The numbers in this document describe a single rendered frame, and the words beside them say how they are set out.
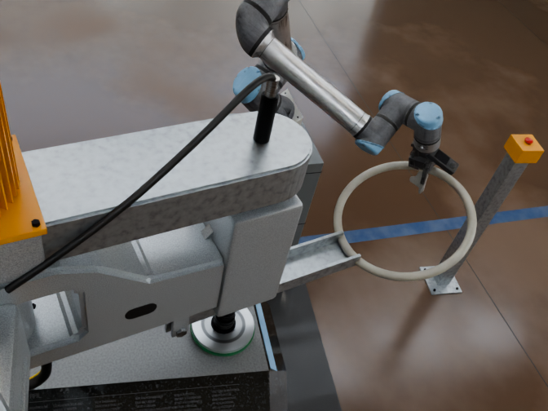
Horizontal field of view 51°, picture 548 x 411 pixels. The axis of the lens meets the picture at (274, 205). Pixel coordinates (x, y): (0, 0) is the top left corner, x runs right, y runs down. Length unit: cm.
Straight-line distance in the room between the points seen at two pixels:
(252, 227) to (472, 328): 225
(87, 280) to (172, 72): 338
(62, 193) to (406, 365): 231
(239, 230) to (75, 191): 41
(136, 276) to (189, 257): 15
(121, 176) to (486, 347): 259
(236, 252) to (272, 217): 13
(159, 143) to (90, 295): 39
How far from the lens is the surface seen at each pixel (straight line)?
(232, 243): 144
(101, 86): 442
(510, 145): 293
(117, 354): 200
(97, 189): 123
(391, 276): 195
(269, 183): 133
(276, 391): 207
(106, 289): 141
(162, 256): 149
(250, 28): 194
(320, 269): 189
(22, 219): 116
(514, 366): 348
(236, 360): 200
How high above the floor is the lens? 257
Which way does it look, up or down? 45 degrees down
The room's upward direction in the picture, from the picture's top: 14 degrees clockwise
